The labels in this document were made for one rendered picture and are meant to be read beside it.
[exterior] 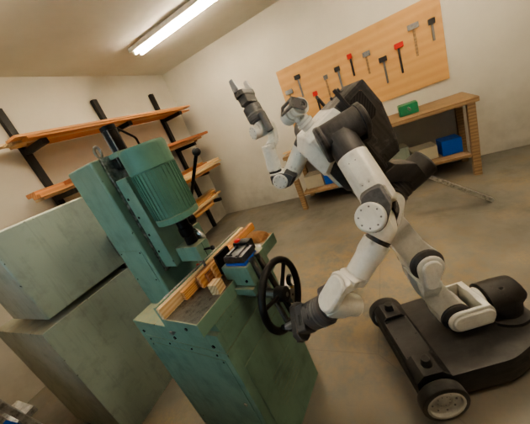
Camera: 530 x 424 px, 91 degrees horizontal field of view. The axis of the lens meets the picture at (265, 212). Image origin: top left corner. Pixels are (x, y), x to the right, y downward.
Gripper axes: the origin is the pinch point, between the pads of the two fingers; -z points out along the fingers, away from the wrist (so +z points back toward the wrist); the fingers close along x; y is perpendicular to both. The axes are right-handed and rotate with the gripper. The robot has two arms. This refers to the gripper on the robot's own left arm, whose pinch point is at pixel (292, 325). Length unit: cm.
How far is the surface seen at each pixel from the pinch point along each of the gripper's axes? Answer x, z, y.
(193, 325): 2.2, -16.9, 28.6
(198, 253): 30.7, -19.1, 28.7
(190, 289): 18.7, -27.7, 27.7
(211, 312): 6.8, -16.2, 22.8
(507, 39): 275, 133, -240
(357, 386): -16, -41, -71
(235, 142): 350, -178, -69
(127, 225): 43, -28, 57
